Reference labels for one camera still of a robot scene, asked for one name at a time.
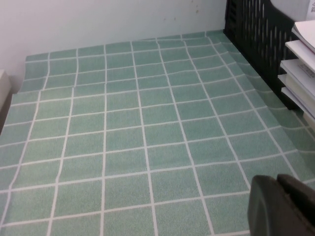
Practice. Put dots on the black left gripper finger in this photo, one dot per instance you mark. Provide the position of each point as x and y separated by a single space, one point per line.
275 211

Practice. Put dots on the black plastic book holder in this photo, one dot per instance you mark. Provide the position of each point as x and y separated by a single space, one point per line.
283 27

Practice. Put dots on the white paper booklet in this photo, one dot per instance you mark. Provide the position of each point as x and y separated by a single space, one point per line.
290 68
297 49

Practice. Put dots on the green checked tablecloth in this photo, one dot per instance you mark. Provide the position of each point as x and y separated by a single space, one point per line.
123 123

